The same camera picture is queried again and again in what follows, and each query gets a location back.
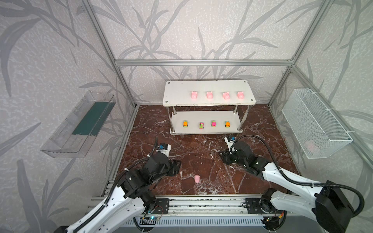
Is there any pink toy pig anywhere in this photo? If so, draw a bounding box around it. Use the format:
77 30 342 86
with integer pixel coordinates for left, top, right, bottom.
222 92 230 100
191 91 198 100
194 174 200 183
206 91 213 100
237 91 244 100

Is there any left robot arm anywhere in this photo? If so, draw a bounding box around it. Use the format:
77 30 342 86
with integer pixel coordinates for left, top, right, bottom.
55 152 181 233

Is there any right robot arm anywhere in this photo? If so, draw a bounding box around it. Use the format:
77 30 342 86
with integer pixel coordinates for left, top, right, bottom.
220 136 365 233

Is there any white two-tier shelf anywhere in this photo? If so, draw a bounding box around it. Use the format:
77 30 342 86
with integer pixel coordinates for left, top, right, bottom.
163 80 256 135

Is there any pink toy in basket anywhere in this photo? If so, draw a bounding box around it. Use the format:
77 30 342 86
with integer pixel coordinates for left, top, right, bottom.
305 140 320 154

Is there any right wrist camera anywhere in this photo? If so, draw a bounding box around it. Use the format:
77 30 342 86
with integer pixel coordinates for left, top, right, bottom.
224 135 236 149

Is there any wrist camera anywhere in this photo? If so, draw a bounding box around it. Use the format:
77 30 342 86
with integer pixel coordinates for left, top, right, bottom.
157 143 171 157
224 135 236 149

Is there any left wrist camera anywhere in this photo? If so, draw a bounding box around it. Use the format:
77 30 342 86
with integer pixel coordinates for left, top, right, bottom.
157 143 171 157

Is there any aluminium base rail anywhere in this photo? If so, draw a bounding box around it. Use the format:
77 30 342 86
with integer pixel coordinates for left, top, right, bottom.
84 194 327 217

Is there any clear plastic wall bin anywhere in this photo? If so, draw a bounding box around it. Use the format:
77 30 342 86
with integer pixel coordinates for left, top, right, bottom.
41 91 116 158

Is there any white wire mesh basket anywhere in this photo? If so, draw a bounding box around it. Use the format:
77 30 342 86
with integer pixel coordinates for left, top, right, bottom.
282 88 353 159

